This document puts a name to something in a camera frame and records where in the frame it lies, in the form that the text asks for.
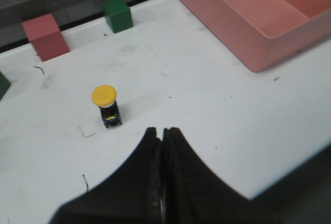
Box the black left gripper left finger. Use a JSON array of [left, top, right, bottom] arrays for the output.
[[50, 127, 162, 223]]

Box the pink cube block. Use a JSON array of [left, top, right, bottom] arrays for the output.
[[22, 13, 70, 62]]

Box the green cube block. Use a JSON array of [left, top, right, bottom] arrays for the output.
[[102, 0, 133, 34]]

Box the pink plastic bin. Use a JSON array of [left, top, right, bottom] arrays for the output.
[[180, 0, 330, 72]]

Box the dark green block at edge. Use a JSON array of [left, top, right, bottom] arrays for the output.
[[0, 72, 11, 100]]

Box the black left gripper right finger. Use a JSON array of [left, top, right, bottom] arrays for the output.
[[162, 128, 330, 223]]

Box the yellow push button switch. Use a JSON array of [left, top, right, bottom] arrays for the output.
[[92, 85, 122, 128]]

